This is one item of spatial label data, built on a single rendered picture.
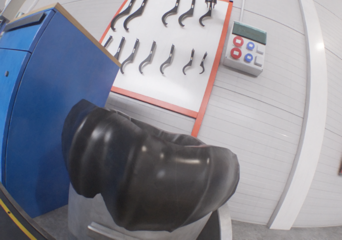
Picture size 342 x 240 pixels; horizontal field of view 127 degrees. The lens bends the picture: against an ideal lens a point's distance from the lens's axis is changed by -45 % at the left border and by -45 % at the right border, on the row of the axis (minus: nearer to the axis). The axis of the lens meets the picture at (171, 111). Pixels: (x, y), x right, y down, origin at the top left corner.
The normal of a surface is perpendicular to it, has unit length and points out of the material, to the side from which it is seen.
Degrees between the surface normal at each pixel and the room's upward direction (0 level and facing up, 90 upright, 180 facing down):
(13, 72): 90
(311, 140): 90
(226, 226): 49
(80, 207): 93
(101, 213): 92
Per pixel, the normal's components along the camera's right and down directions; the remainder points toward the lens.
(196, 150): 0.36, -0.57
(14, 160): 0.93, 0.30
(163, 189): 0.25, -0.03
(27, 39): -0.16, -0.16
